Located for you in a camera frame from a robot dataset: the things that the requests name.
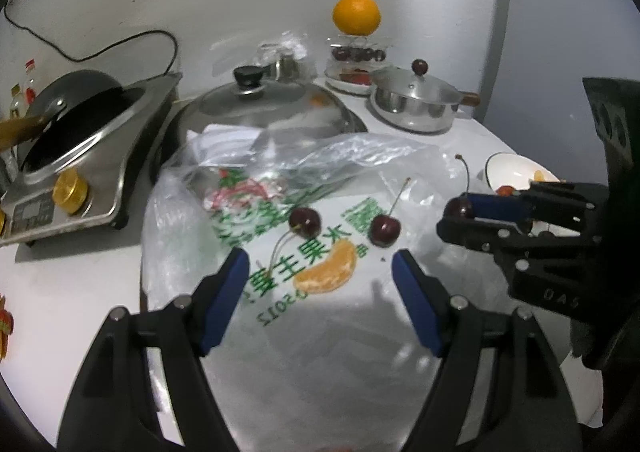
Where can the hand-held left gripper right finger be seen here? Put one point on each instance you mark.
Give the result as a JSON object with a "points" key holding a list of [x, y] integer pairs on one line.
{"points": [[412, 297]]}

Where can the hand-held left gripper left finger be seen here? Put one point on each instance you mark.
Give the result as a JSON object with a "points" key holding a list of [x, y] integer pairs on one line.
{"points": [[227, 292]]}

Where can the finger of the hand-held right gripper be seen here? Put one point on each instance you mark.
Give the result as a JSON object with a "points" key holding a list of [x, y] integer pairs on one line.
{"points": [[470, 232], [495, 207]]}

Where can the dark red cherry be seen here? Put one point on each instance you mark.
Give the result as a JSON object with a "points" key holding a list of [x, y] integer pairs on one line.
{"points": [[305, 222], [382, 230], [459, 207]]}

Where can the white plate with dark rim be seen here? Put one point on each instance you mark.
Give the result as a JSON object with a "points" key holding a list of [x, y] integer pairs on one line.
{"points": [[510, 169]]}

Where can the peeled orange segment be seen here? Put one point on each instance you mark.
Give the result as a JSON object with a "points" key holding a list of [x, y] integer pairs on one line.
{"points": [[540, 175], [330, 274]]}

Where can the clear printed plastic bag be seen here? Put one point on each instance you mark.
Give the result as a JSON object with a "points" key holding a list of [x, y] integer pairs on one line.
{"points": [[310, 357]]}

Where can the person's right forearm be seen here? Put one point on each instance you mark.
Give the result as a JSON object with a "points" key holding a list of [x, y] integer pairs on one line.
{"points": [[580, 337]]}

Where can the small steel saucepan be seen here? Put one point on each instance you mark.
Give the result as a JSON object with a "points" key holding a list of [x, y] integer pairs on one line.
{"points": [[410, 114]]}

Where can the saucepan lid with wooden knob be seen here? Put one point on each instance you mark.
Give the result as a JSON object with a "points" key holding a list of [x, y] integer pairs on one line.
{"points": [[410, 84]]}

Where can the large steel pan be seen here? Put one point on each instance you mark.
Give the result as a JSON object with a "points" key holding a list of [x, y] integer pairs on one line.
{"points": [[170, 142]]}

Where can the steel induction cooker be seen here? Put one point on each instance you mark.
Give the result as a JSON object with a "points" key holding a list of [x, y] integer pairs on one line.
{"points": [[135, 132]]}

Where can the grey refrigerator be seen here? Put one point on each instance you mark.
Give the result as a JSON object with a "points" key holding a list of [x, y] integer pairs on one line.
{"points": [[560, 32]]}

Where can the clear container with cherries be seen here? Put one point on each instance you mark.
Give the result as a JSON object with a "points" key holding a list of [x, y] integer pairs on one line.
{"points": [[357, 54]]}

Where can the black wok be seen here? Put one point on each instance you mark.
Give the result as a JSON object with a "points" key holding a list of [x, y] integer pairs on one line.
{"points": [[85, 107]]}

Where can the steel cup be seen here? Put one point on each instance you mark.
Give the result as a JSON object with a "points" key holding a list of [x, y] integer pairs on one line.
{"points": [[287, 66]]}

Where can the whole orange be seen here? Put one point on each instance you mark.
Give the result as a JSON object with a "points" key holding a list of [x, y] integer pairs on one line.
{"points": [[356, 14]]}

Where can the crumpled clear plastic wrap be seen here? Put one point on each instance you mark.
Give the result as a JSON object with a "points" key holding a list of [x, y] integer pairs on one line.
{"points": [[270, 49]]}

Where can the red sauce bottle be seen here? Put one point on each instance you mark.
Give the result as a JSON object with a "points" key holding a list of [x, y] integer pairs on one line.
{"points": [[31, 87]]}

